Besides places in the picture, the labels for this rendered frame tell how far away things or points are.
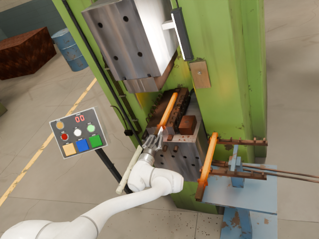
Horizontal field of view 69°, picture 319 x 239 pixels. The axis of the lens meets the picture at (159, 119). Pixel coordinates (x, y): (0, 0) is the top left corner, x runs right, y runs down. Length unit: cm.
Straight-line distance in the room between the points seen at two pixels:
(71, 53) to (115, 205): 515
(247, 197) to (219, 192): 15
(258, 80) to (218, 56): 66
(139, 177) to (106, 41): 72
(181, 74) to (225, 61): 58
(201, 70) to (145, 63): 31
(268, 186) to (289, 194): 82
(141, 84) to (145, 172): 49
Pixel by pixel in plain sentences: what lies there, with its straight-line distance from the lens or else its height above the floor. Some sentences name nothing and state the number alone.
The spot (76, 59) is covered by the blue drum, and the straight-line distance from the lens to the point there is 598.
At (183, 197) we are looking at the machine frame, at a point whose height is 22.
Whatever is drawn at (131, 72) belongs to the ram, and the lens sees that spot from 131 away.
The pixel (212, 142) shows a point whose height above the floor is 98.
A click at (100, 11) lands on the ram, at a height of 174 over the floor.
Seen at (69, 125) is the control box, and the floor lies 114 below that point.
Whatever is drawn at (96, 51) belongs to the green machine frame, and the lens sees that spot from 154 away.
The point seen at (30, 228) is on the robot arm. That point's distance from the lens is 94.
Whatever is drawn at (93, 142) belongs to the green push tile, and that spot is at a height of 101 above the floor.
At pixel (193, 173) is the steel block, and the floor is 58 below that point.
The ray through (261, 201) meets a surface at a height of 71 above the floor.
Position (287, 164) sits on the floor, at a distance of 245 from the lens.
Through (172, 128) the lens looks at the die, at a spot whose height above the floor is 97.
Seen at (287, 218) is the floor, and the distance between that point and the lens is 218.
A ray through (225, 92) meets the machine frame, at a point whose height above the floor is 113.
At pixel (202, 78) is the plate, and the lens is 134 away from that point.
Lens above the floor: 194
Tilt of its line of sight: 37 degrees down
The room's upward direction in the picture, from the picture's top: 23 degrees counter-clockwise
